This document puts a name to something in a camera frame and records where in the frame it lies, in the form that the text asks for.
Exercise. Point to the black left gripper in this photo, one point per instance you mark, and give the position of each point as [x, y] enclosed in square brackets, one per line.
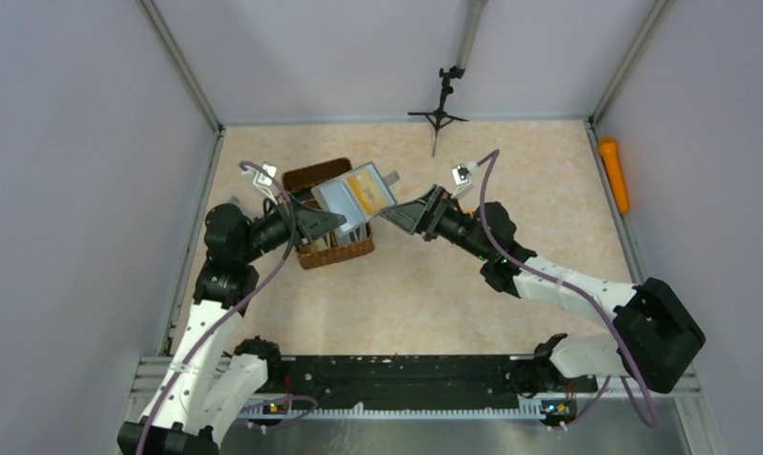
[296, 223]

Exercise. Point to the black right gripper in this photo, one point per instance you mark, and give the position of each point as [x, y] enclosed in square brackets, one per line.
[431, 211]

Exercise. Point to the gold credit card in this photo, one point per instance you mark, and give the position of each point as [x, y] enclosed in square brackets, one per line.
[369, 192]

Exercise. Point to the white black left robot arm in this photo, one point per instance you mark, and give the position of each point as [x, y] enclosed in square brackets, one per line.
[193, 408]

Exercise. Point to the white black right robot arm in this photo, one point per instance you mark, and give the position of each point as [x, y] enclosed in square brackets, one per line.
[650, 335]

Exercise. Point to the brown wicker basket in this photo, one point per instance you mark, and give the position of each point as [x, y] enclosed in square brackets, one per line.
[332, 248]

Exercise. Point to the orange flashlight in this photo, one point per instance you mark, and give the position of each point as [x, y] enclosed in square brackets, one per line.
[609, 152]

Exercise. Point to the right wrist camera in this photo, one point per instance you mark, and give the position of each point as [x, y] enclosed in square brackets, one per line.
[462, 175]

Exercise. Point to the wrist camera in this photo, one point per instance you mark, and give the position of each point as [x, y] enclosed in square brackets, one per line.
[462, 175]
[264, 178]

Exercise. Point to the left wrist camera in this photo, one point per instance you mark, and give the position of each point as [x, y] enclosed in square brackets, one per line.
[264, 178]

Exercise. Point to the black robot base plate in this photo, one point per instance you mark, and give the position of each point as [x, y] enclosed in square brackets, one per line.
[520, 374]

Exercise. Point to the black camera tripod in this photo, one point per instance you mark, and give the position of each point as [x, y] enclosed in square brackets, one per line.
[439, 118]

